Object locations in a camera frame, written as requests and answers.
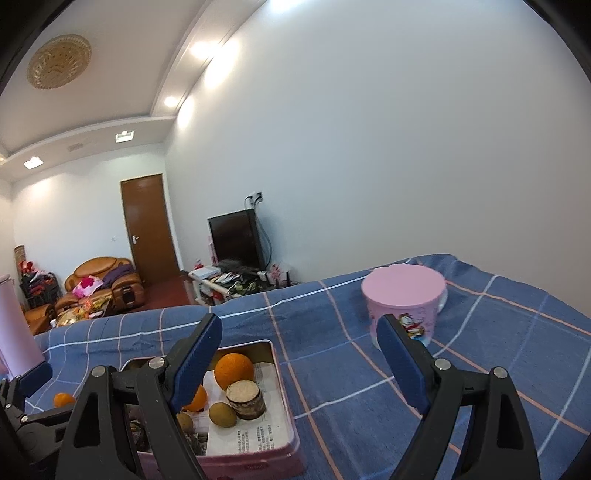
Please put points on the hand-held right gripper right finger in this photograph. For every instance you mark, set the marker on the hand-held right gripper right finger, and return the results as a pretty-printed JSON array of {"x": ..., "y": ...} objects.
[{"x": 406, "y": 364}]

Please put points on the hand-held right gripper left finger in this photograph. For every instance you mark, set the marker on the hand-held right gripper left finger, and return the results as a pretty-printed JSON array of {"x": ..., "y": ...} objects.
[{"x": 194, "y": 364}]

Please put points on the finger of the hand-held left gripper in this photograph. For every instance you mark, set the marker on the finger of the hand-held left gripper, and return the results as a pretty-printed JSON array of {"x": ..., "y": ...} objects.
[
  {"x": 46, "y": 414},
  {"x": 34, "y": 377}
]

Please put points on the small orange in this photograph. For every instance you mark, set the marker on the small orange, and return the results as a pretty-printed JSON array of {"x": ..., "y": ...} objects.
[
  {"x": 199, "y": 400},
  {"x": 63, "y": 399}
]

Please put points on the large orange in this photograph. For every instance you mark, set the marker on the large orange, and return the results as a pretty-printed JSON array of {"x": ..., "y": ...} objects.
[{"x": 234, "y": 371}]

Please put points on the brown-green kiwi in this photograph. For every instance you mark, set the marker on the brown-green kiwi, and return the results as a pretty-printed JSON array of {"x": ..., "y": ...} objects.
[
  {"x": 185, "y": 421},
  {"x": 222, "y": 414}
]

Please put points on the pink metal tin box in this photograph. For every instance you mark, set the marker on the pink metal tin box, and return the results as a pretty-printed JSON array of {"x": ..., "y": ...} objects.
[{"x": 258, "y": 466}]

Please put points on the pink electric kettle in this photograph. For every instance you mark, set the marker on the pink electric kettle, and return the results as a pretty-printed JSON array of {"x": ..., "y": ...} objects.
[{"x": 18, "y": 323}]

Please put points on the brown leather armchair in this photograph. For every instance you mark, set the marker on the brown leather armchair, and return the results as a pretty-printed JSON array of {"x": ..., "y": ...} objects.
[{"x": 39, "y": 317}]

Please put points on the pink cartoon print cup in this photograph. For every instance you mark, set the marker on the pink cartoon print cup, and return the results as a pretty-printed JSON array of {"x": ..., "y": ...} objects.
[{"x": 401, "y": 300}]

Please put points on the cluttered coffee table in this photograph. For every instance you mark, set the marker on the cluttered coffee table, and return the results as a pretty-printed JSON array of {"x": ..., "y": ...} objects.
[{"x": 83, "y": 314}]

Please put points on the white television stand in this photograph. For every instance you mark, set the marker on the white television stand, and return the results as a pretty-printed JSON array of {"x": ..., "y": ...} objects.
[{"x": 221, "y": 285}]

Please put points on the blue plaid cloth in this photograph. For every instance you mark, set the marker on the blue plaid cloth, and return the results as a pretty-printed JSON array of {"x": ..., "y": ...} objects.
[{"x": 323, "y": 346}]

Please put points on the printed paper sheet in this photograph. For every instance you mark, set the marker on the printed paper sheet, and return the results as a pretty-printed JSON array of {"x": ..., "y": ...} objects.
[{"x": 249, "y": 438}]

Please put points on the black storage rack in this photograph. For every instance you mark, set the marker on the black storage rack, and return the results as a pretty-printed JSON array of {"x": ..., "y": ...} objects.
[{"x": 39, "y": 285}]

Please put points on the white flat box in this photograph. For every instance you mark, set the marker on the white flat box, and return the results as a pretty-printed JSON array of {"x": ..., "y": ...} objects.
[{"x": 205, "y": 272}]

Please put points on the brown leather sofa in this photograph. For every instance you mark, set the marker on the brown leather sofa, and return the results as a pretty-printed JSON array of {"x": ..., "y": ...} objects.
[{"x": 129, "y": 295}]

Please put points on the pink floral cushion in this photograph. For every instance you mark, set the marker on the pink floral cushion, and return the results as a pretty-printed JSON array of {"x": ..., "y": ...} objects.
[{"x": 90, "y": 284}]

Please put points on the purple blanket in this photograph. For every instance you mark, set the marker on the purple blanket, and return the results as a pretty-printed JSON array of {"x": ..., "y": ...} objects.
[{"x": 117, "y": 274}]

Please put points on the pink decoration beside television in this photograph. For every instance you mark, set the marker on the pink decoration beside television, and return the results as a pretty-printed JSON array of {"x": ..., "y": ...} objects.
[{"x": 212, "y": 247}]

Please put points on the black television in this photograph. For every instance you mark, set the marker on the black television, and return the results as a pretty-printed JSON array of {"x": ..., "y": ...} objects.
[{"x": 235, "y": 240}]

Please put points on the brown wooden door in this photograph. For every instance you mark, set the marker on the brown wooden door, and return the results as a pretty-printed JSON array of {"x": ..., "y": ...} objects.
[{"x": 150, "y": 226}]

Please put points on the square ceiling panel light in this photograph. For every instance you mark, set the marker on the square ceiling panel light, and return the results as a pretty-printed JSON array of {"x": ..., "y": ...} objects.
[
  {"x": 124, "y": 136},
  {"x": 33, "y": 162}
]

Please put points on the ceiling air vent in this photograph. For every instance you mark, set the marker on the ceiling air vent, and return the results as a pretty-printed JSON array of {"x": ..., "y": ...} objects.
[{"x": 76, "y": 147}]

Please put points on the round ceiling spotlight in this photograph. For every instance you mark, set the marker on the round ceiling spotlight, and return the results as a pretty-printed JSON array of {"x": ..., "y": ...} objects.
[{"x": 170, "y": 101}]

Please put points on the round golden ceiling lamp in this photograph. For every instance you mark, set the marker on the round golden ceiling lamp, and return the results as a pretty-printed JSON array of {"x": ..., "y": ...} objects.
[{"x": 59, "y": 60}]

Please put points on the wall socket with plugs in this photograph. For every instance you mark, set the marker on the wall socket with plugs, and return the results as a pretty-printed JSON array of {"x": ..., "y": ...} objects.
[{"x": 255, "y": 197}]

